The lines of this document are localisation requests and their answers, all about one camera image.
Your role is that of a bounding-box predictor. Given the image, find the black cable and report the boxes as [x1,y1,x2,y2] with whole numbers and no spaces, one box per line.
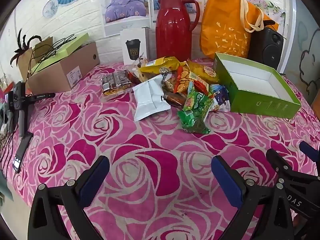
[0,105,16,170]

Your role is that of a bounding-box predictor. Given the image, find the green box lid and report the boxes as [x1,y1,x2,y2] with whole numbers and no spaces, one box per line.
[31,33,90,74]

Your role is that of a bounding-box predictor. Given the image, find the brown bar snack packet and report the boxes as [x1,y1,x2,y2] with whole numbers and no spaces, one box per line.
[164,91,187,110]

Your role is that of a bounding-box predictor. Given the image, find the pink rose tablecloth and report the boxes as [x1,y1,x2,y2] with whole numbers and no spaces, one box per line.
[5,57,320,240]

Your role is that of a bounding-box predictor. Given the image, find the green pea snack packet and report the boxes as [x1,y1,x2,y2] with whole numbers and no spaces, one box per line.
[182,81,214,112]

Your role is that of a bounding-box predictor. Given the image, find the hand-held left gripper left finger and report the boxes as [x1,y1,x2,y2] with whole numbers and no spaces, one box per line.
[27,155,110,240]

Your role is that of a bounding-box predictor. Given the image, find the red cracker packet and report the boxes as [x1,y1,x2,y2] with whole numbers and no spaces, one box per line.
[172,66,198,95]

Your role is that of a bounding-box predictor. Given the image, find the black feather ornament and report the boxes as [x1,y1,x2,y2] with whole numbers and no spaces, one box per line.
[10,28,42,67]

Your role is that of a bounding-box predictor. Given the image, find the brown cardboard box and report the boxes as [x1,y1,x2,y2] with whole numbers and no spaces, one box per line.
[18,41,100,94]

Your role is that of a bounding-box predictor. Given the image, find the clear brown biscuit packet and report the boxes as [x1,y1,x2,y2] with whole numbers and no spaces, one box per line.
[101,70,133,97]

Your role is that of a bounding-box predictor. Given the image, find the black digital scale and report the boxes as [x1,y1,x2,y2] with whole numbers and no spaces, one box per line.
[12,132,34,172]

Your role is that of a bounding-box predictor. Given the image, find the large yellow snack packet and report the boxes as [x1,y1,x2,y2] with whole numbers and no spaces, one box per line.
[139,57,187,76]

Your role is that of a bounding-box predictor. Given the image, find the brown paper bag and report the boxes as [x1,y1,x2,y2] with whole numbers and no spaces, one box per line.
[17,37,54,80]

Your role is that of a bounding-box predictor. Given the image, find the yellow round-label bread packet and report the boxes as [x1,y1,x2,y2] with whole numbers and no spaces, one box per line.
[187,60,220,84]

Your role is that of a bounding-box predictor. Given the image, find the white cup-print box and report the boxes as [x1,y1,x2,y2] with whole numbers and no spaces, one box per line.
[120,27,150,65]

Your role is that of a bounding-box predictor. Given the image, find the orange tote bag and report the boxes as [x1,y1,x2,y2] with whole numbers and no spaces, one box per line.
[201,0,279,59]

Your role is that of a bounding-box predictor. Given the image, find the red yellow label packet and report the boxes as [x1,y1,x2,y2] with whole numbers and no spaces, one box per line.
[189,72,210,96]

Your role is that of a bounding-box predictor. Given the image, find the dark green snack packet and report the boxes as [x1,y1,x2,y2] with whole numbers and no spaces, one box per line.
[177,109,211,134]

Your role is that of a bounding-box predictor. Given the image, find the blue green snack packet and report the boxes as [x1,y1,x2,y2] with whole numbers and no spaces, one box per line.
[209,84,231,112]

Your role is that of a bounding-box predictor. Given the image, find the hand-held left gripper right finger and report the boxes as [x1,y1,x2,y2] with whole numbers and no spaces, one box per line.
[211,155,295,240]

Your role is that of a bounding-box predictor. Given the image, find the white snack packet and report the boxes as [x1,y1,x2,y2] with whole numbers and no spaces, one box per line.
[134,75,172,122]

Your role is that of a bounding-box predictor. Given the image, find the green cardboard box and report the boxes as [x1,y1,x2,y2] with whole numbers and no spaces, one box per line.
[213,52,302,119]

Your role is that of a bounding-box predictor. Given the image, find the purple bedding wall poster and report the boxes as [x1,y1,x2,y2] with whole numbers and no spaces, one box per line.
[99,0,152,37]

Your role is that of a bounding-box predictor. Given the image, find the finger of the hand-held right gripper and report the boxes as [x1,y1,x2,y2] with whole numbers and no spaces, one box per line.
[266,149,320,193]
[299,141,320,162]

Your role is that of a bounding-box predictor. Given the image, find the red thermos jug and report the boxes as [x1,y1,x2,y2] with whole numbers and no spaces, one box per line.
[155,0,201,62]

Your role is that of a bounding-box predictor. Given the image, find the cartoon wall sticker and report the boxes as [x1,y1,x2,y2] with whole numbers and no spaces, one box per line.
[297,20,320,98]

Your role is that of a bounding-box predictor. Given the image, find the black speaker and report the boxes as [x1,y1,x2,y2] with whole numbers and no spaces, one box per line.
[247,20,284,70]

